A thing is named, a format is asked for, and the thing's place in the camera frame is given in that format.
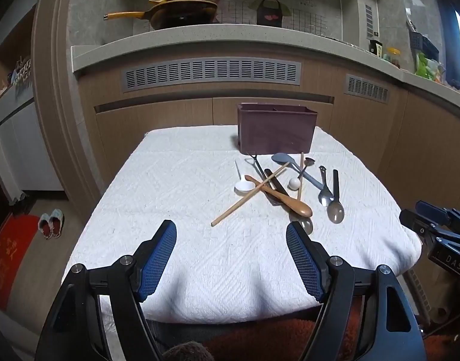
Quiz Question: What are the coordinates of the blue and red slipper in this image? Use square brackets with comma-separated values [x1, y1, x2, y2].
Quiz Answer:
[38, 212, 54, 240]

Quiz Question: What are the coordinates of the white cabinet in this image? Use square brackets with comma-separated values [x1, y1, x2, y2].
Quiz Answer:
[0, 98, 65, 196]

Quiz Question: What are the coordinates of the wooden chopstick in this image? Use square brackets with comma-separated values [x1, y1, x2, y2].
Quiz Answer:
[211, 162, 291, 227]
[297, 152, 305, 201]

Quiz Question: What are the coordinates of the brown plastic utensil holder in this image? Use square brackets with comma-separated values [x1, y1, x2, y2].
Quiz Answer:
[237, 103, 318, 156]

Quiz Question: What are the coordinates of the green bag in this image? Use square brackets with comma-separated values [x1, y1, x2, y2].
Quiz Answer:
[414, 52, 441, 79]

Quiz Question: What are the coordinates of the red floor mat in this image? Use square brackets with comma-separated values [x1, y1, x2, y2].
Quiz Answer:
[0, 214, 41, 311]

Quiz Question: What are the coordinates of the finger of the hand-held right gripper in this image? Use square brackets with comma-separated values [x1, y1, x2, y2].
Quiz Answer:
[399, 208, 460, 251]
[415, 200, 460, 230]

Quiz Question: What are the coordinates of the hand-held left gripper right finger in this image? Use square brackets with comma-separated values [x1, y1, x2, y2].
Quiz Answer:
[286, 221, 428, 361]

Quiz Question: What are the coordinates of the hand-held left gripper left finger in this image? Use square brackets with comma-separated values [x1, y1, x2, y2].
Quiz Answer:
[35, 219, 178, 361]

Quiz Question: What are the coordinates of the clutter on shelf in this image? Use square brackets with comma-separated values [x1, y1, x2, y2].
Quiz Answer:
[1, 56, 32, 94]

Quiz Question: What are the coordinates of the white textured cloth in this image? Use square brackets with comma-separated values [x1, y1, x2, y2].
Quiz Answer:
[61, 125, 422, 326]

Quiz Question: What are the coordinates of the black-handled knife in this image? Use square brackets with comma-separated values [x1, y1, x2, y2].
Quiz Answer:
[264, 168, 314, 234]

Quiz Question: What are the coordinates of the black-handled metal spoon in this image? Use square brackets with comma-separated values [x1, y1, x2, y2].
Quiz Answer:
[327, 169, 345, 223]

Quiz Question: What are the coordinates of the grey kitchen counter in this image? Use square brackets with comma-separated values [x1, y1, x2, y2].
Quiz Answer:
[71, 23, 460, 111]

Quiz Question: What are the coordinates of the short grey vent grille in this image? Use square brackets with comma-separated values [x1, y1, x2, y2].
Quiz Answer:
[345, 74, 390, 103]

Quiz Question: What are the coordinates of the small dark metal spoon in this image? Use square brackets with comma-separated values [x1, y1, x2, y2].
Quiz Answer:
[298, 157, 315, 181]

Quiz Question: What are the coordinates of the wooden spoon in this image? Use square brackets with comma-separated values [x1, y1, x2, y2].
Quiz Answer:
[245, 175, 313, 218]

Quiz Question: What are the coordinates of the pair of slippers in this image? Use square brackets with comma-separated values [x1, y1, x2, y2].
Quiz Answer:
[49, 208, 65, 238]

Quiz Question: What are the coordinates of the yellow frying pan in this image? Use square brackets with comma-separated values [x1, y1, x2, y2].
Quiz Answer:
[104, 0, 219, 31]

